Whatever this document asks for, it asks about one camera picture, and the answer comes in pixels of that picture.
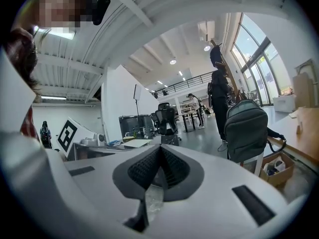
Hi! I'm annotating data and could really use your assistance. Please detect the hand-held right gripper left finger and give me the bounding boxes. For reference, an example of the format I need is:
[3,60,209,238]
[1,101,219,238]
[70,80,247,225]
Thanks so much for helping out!
[62,144,161,239]

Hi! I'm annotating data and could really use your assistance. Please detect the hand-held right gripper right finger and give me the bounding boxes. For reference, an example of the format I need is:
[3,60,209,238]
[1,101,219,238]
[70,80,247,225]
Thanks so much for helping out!
[149,144,291,239]

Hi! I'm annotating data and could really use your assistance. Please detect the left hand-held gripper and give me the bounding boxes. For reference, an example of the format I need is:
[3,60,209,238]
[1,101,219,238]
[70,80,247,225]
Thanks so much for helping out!
[56,117,120,162]

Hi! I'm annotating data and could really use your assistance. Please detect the person's plaid shirt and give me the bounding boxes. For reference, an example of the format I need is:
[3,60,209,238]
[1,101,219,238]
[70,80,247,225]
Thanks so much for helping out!
[19,106,40,142]

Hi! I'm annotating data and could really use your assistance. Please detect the white paper stack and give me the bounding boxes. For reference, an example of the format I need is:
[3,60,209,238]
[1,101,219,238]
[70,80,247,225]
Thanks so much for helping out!
[123,138,153,149]

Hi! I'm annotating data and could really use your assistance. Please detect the dark grey barrel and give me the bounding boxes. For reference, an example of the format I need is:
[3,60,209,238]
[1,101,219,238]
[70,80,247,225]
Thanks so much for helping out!
[119,115,139,139]

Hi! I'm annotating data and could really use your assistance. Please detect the white stool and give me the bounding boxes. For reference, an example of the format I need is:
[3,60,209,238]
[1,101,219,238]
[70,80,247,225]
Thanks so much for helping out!
[235,152,265,177]

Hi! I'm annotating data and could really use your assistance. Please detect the open cardboard box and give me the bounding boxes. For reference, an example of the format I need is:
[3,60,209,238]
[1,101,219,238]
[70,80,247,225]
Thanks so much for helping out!
[259,151,296,188]

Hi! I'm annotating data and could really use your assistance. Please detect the white plastic bag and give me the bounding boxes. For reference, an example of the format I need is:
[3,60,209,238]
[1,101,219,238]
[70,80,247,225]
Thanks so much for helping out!
[263,155,286,174]

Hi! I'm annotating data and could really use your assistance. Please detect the grey backpack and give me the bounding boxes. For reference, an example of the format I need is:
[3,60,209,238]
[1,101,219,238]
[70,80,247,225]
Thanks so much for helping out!
[223,99,287,163]

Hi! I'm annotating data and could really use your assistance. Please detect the black office chair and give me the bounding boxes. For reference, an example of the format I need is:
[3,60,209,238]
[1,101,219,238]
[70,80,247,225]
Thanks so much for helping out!
[154,103,182,142]

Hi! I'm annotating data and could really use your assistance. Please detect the rectangular ceiling panel light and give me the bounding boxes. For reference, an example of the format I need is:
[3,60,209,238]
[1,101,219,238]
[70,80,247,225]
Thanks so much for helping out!
[33,25,76,40]

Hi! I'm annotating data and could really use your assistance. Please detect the wooden table with white legs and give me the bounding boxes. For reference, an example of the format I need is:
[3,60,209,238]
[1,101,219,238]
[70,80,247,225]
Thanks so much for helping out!
[267,107,319,164]

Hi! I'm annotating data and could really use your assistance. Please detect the white storage box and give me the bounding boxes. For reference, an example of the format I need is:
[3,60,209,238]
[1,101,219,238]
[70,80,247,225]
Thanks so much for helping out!
[272,95,298,114]

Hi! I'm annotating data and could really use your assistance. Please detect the black balcony railing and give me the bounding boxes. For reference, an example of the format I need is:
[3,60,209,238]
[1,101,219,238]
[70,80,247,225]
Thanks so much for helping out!
[153,71,215,99]

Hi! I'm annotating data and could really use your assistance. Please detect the person's head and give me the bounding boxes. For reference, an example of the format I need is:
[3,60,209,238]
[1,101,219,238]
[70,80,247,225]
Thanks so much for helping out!
[14,0,90,32]

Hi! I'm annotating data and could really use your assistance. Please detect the large cardboard boxes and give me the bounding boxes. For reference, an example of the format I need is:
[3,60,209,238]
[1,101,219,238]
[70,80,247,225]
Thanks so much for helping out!
[292,58,319,109]

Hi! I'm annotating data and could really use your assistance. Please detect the black hanging garment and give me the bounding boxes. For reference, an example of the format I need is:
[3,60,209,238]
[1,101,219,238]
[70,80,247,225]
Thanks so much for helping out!
[209,45,223,71]

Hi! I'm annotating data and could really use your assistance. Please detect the white round-lens camera module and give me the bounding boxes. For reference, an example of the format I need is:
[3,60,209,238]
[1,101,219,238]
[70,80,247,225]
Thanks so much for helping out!
[80,132,107,146]

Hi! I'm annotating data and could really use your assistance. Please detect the black head-worn camera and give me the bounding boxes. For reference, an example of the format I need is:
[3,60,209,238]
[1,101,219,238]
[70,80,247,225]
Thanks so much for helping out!
[83,0,112,26]

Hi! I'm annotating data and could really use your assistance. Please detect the large glass window wall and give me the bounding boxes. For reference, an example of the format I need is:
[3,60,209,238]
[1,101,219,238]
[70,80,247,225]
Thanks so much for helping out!
[230,12,285,107]

